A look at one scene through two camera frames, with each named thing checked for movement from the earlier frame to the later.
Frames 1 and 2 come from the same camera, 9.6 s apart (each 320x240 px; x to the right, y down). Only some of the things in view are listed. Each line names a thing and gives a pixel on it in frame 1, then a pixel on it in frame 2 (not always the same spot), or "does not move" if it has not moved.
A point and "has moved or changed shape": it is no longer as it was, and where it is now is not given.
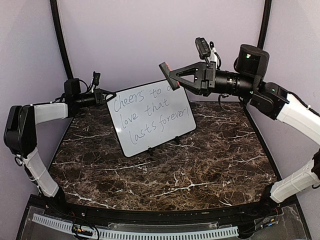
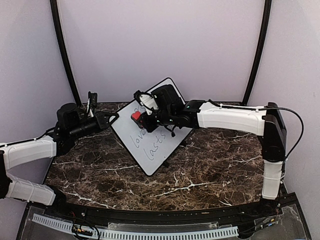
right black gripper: (204, 76) → (149, 126)
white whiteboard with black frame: (146, 116) has moved or changed shape
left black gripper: (99, 97) → (100, 117)
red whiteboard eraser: (166, 70) → (136, 117)
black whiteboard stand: (175, 140) → (165, 164)
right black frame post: (264, 24) does not move
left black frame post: (57, 20) does not move
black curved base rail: (238, 212) does not move
